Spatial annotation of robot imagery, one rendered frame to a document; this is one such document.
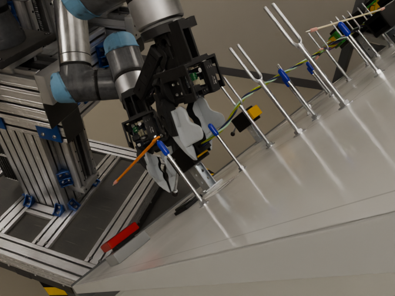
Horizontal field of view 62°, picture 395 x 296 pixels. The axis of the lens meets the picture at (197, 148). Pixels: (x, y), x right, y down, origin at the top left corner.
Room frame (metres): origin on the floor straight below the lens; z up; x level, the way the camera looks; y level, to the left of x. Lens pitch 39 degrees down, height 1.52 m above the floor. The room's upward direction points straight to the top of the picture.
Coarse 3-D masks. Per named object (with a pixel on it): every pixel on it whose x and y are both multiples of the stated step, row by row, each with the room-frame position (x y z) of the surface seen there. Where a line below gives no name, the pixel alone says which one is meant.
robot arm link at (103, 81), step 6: (102, 72) 0.72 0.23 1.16; (108, 72) 0.73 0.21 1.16; (102, 78) 0.71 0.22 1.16; (108, 78) 0.71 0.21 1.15; (102, 84) 0.70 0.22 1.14; (108, 84) 0.70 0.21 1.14; (114, 84) 0.70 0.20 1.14; (102, 90) 0.69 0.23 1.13; (108, 90) 0.70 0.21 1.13; (114, 90) 0.70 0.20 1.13; (102, 96) 0.70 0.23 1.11; (108, 96) 0.70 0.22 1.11; (114, 96) 0.70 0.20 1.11
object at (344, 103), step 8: (264, 8) 0.38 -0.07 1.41; (272, 16) 0.37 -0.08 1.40; (280, 16) 0.38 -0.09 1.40; (288, 24) 0.38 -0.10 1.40; (296, 32) 0.37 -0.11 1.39; (288, 40) 0.36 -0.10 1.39; (304, 48) 0.35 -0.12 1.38; (304, 56) 0.35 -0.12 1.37; (312, 64) 0.34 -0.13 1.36; (320, 72) 0.33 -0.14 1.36; (328, 80) 0.33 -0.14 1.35; (336, 96) 0.32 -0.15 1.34; (344, 104) 0.31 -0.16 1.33
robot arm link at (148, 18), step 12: (132, 0) 0.48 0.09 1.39; (144, 0) 0.48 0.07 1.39; (156, 0) 0.48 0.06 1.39; (168, 0) 0.48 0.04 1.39; (132, 12) 0.49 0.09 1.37; (144, 12) 0.47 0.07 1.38; (156, 12) 0.47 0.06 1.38; (168, 12) 0.47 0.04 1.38; (180, 12) 0.49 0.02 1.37; (144, 24) 0.47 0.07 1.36; (156, 24) 0.47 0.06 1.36
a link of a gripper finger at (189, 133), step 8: (176, 112) 0.43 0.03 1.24; (184, 112) 0.42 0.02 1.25; (176, 120) 0.43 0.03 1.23; (184, 120) 0.42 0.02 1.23; (176, 128) 0.42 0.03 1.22; (184, 128) 0.42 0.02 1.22; (192, 128) 0.41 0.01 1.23; (200, 128) 0.40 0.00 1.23; (176, 136) 0.41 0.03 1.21; (184, 136) 0.42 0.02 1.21; (192, 136) 0.41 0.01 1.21; (200, 136) 0.40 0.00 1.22; (184, 144) 0.41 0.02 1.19; (192, 144) 0.42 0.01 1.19; (192, 152) 0.41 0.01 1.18
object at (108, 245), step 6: (126, 228) 0.29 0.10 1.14; (132, 228) 0.29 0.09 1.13; (138, 228) 0.30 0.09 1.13; (120, 234) 0.28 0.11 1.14; (126, 234) 0.28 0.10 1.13; (132, 234) 0.29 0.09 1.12; (108, 240) 0.29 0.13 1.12; (114, 240) 0.27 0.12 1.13; (120, 240) 0.27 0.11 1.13; (126, 240) 0.28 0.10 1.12; (102, 246) 0.28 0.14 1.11; (108, 246) 0.27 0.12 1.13; (114, 246) 0.27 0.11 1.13; (120, 246) 0.27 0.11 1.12
